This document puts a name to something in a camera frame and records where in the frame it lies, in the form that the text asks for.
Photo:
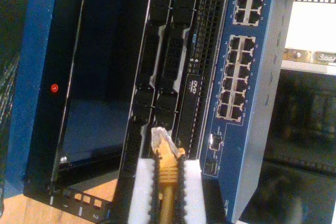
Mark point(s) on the black rack server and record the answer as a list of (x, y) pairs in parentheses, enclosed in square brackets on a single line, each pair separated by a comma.
[(170, 64)]

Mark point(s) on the flat blue device box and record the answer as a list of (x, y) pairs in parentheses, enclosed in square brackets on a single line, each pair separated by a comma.
[(29, 77)]

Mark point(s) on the black bubble wrap mat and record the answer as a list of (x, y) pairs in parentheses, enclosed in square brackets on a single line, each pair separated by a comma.
[(8, 51)]

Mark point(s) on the black rack frame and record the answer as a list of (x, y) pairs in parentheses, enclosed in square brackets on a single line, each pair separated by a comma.
[(84, 200)]

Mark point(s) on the blue network switch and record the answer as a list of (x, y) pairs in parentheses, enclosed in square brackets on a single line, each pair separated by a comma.
[(236, 142)]

